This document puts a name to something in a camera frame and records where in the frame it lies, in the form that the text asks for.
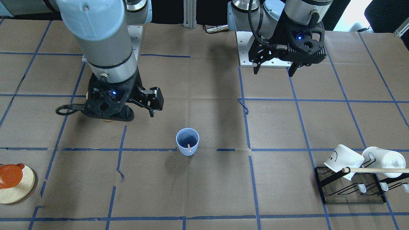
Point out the light blue plastic cup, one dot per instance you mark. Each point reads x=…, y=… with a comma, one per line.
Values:
x=185, y=136

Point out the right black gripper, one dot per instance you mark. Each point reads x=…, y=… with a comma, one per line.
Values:
x=135, y=85

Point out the white smiley mug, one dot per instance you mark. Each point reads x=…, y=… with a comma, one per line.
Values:
x=342, y=157

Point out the white plain mug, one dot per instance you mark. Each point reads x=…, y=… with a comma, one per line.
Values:
x=375, y=157

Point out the wooden mug tree stand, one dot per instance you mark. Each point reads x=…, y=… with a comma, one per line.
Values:
x=22, y=189

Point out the aluminium frame post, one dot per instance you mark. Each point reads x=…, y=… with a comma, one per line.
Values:
x=189, y=13

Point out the black wire mug rack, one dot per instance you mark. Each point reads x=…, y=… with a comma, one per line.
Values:
x=363, y=188

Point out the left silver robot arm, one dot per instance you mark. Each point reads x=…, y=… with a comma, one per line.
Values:
x=261, y=18

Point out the orange mug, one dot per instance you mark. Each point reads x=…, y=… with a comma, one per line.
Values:
x=10, y=175

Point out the bamboo chopstick holder cup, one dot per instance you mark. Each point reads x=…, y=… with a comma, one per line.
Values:
x=105, y=120

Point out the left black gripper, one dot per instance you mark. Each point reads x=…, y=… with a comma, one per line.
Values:
x=283, y=32

